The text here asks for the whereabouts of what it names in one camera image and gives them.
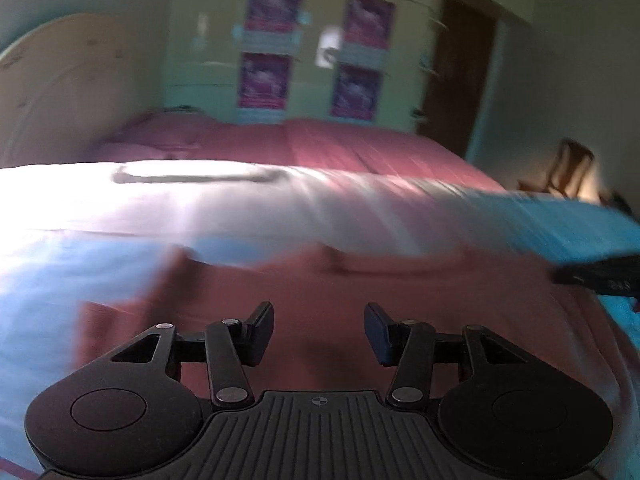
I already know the pink quilt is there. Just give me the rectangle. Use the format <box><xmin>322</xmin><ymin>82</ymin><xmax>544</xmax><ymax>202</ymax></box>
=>
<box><xmin>197</xmin><ymin>117</ymin><xmax>507</xmax><ymax>197</ymax></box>

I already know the wooden chair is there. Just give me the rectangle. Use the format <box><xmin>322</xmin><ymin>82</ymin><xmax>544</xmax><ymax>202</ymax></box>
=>
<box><xmin>517</xmin><ymin>137</ymin><xmax>596</xmax><ymax>202</ymax></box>

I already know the cream round headboard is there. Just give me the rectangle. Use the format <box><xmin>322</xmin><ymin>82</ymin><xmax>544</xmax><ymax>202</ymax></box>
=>
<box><xmin>0</xmin><ymin>12</ymin><xmax>169</xmax><ymax>169</ymax></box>

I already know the pink long-sleeved sweater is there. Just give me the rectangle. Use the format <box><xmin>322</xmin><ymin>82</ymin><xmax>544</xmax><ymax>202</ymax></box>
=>
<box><xmin>75</xmin><ymin>240</ymin><xmax>640</xmax><ymax>480</ymax></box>

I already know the green wardrobe with posters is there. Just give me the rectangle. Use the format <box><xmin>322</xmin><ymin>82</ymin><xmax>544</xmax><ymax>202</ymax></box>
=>
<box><xmin>162</xmin><ymin>0</ymin><xmax>539</xmax><ymax>137</ymax></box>

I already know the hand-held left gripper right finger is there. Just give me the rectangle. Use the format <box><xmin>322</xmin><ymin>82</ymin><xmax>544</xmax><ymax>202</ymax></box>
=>
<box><xmin>363</xmin><ymin>301</ymin><xmax>537</xmax><ymax>409</ymax></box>

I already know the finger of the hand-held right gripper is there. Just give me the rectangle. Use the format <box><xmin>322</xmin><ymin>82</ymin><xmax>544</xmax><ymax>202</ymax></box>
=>
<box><xmin>551</xmin><ymin>251</ymin><xmax>640</xmax><ymax>301</ymax></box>

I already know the brown wooden door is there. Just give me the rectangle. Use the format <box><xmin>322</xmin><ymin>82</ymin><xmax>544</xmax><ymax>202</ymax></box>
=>
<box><xmin>414</xmin><ymin>0</ymin><xmax>499</xmax><ymax>162</ymax></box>

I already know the pink wall poster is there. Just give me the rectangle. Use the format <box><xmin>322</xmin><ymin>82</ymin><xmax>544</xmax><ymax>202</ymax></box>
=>
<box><xmin>236</xmin><ymin>52</ymin><xmax>292</xmax><ymax>122</ymax></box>
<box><xmin>329</xmin><ymin>63</ymin><xmax>385</xmax><ymax>121</ymax></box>
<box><xmin>242</xmin><ymin>0</ymin><xmax>305</xmax><ymax>54</ymax></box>
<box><xmin>342</xmin><ymin>0</ymin><xmax>396</xmax><ymax>66</ymax></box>

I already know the blue patterned bedsheet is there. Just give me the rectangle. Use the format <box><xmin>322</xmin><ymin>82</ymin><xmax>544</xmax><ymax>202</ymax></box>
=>
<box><xmin>0</xmin><ymin>160</ymin><xmax>640</xmax><ymax>480</ymax></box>

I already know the pink pillow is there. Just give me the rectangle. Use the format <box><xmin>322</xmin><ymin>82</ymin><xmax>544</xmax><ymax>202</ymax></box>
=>
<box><xmin>92</xmin><ymin>110</ymin><xmax>212</xmax><ymax>162</ymax></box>

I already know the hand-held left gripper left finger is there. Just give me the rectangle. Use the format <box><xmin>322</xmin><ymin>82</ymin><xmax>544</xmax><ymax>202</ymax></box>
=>
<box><xmin>107</xmin><ymin>301</ymin><xmax>276</xmax><ymax>411</ymax></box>

